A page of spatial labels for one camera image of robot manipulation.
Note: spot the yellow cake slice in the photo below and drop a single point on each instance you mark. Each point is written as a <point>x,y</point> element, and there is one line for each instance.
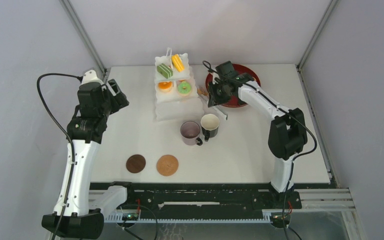
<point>177,63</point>

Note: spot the red round tray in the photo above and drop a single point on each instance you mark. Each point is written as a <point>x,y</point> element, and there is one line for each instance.
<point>245,71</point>

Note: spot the black mug white inside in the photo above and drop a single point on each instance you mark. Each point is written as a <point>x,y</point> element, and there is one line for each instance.
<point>209,125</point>

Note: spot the white cable duct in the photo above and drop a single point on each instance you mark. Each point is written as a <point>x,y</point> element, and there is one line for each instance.
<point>129,217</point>

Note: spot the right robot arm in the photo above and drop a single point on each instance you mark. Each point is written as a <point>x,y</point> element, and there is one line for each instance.
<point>288,133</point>

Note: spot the green striped cake slice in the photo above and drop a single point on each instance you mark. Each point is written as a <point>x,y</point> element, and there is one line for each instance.
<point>164,70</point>

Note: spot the green donut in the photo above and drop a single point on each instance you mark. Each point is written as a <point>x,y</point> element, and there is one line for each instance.
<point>184,88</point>

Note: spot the purple mug black handle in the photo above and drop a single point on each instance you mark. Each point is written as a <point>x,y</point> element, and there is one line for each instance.
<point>190,132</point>

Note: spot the white tiered dessert stand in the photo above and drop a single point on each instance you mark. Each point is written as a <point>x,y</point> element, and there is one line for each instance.
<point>171,105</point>

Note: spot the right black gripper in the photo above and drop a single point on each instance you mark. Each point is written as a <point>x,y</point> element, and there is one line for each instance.
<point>214,100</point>

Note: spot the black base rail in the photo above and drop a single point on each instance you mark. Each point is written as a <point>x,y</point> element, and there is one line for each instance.
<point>205,200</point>

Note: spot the light brown coaster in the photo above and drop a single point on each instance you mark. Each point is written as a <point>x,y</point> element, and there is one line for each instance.
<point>167,165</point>

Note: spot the metal tongs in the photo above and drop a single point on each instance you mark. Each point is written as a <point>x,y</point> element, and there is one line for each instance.
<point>217,109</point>

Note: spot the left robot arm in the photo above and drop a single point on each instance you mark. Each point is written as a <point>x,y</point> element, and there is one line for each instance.
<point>74,216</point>

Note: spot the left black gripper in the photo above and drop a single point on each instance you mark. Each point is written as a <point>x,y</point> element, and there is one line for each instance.
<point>119,100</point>

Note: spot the dark brown coaster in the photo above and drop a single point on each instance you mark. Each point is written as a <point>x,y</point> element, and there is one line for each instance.
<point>135,163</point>

